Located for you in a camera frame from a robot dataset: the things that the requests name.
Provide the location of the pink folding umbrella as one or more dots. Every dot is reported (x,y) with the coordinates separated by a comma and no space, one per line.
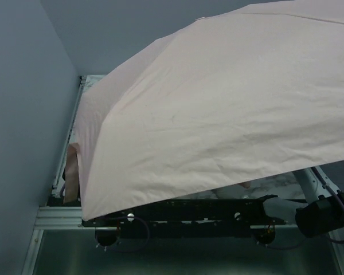
(236,97)

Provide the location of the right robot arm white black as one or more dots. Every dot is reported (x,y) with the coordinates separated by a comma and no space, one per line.
(321,213)

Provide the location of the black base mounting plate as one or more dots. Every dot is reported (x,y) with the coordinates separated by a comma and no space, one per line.
(186,218)

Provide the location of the aluminium frame rail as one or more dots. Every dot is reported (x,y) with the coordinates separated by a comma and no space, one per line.
(50,218)

